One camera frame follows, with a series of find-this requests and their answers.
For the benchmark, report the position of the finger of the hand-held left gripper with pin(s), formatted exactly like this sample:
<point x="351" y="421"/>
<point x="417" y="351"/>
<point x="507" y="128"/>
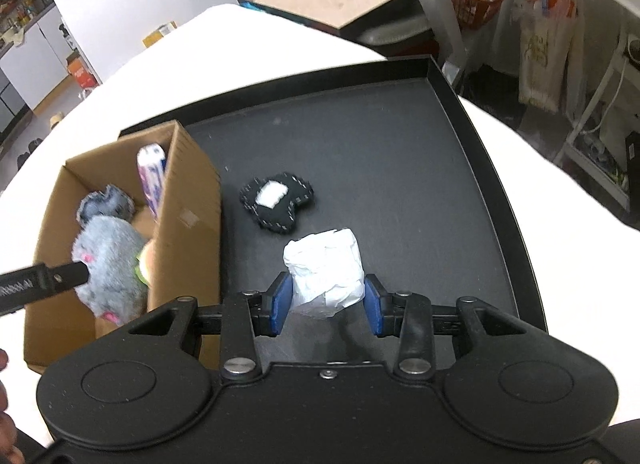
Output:
<point x="50" y="279"/>

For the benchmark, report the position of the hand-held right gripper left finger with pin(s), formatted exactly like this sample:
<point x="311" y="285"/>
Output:
<point x="281" y="304"/>

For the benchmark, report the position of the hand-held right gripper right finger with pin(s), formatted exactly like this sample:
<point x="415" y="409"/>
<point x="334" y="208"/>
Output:
<point x="375" y="306"/>

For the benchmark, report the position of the white paper bundle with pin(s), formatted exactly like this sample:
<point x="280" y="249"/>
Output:
<point x="325" y="264"/>

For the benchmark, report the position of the grey plush toy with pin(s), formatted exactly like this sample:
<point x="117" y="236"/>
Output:
<point x="110" y="264"/>

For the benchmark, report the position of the blue denim fabric pouch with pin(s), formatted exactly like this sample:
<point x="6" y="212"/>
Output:
<point x="107" y="204"/>

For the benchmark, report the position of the hamburger plush toy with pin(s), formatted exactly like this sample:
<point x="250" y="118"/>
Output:
<point x="144" y="269"/>

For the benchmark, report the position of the brown cardboard box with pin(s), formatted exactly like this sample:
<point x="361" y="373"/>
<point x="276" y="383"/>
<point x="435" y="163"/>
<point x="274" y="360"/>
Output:
<point x="190" y="244"/>

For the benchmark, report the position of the black shallow tray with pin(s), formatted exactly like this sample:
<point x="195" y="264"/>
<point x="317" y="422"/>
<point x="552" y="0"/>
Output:
<point x="375" y="169"/>

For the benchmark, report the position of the small tissue packet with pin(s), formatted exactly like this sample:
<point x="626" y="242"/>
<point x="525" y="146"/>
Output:
<point x="150" y="179"/>

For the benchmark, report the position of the person's left hand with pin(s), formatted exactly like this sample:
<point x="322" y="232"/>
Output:
<point x="6" y="431"/>

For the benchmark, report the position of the black felt pouch white patch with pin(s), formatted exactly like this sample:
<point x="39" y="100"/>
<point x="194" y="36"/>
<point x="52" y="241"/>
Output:
<point x="275" y="216"/>

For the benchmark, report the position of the black slipper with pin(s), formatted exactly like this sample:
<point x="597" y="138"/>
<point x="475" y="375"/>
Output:
<point x="36" y="145"/>
<point x="22" y="160"/>

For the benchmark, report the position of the yellow slipper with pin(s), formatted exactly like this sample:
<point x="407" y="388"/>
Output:
<point x="56" y="121"/>

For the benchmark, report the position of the orange cardboard box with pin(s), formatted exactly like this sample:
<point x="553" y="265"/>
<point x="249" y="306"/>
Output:
<point x="81" y="73"/>

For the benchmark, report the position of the white cabinet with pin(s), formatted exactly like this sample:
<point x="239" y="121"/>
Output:
<point x="45" y="54"/>

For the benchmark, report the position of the yellow cardboard box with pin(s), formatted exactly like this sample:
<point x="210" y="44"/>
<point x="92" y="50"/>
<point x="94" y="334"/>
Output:
<point x="160" y="33"/>

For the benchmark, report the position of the grey chair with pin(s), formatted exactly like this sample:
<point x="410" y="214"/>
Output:
<point x="400" y="31"/>

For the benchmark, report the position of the white tote bag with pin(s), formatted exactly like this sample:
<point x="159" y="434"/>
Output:
<point x="545" y="54"/>

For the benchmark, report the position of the cluttered wall shelf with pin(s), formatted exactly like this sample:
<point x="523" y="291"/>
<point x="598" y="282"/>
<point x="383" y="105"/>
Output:
<point x="25" y="9"/>

